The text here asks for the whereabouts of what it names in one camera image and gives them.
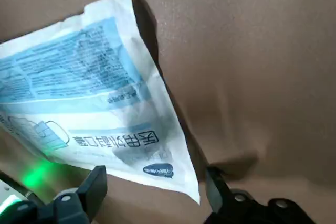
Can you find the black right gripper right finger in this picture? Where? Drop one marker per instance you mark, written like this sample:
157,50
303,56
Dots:
236,208

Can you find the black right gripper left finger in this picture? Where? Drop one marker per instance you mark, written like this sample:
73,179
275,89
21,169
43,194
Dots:
71,205

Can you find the new face mask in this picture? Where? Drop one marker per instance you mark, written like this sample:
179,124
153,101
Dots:
92,90

